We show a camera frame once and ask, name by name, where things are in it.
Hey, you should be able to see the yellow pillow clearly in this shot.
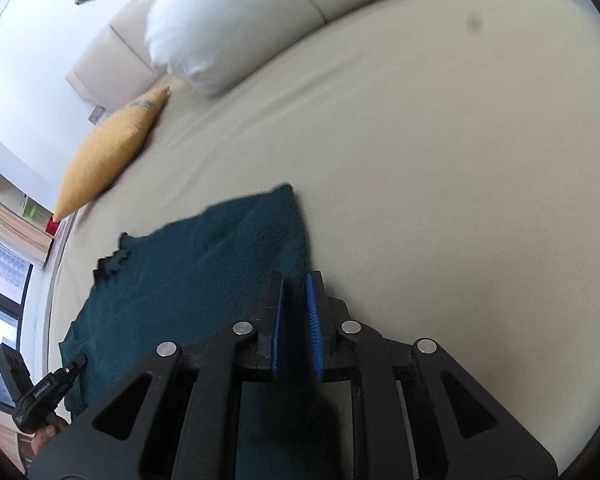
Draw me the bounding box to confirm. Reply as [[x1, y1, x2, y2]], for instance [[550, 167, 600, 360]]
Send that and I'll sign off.
[[52, 85, 172, 222]]

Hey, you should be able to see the white wall shelf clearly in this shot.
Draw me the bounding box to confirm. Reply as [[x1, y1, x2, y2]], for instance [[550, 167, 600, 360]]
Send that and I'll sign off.
[[0, 157, 56, 231]]

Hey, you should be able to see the white duvet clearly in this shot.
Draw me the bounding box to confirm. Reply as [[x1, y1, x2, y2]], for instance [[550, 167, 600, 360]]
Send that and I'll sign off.
[[125, 0, 463, 95]]

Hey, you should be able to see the white window ledge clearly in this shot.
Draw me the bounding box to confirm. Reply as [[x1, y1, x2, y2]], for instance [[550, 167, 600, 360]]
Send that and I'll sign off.
[[17, 215, 78, 391]]

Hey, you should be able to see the dark green sweater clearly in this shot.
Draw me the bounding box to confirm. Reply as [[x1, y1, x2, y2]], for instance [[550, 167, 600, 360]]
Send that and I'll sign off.
[[62, 183, 361, 480]]

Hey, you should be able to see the beige padded headboard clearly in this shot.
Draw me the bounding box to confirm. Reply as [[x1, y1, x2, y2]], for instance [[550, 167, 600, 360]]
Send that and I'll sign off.
[[65, 0, 166, 111]]

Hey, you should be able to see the black framed window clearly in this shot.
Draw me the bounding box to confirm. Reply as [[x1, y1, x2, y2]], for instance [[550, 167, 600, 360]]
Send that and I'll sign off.
[[0, 230, 33, 411]]

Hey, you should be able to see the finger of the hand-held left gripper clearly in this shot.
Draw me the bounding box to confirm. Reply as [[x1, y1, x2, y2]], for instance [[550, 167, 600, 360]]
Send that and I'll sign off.
[[55, 354, 88, 378]]

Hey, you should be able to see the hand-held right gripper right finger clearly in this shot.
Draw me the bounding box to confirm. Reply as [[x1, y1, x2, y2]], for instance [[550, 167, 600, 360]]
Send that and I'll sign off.
[[305, 270, 560, 480]]

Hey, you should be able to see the person's left hand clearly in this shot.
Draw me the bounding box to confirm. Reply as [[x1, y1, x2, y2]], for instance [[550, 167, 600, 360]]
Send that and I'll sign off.
[[30, 422, 67, 456]]

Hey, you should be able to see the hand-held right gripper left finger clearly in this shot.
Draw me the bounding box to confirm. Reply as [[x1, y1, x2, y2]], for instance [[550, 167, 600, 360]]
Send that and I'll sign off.
[[27, 271, 286, 480]]

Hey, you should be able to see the beige curtain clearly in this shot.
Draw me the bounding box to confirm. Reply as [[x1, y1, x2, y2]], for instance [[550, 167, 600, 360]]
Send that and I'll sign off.
[[0, 187, 56, 266]]

